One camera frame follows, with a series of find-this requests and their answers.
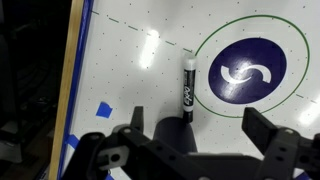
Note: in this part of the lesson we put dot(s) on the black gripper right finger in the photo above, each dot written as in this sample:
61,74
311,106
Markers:
258,128

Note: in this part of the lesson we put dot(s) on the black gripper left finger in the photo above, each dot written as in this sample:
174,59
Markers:
138,119

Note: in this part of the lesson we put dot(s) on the black dry erase marker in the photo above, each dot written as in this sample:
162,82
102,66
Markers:
189,86

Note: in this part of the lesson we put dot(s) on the black plastic cup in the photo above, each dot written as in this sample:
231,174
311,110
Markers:
175,133

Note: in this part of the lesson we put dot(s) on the small blue tape piece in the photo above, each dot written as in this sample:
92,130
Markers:
104,110

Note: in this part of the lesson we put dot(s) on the white blue air hockey table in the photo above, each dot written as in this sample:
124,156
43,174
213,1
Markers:
133,83

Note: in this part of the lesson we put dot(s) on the long blue tape strip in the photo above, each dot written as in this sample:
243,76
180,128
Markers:
71,140

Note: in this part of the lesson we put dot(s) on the light wooden table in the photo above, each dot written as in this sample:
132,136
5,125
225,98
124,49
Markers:
66,83

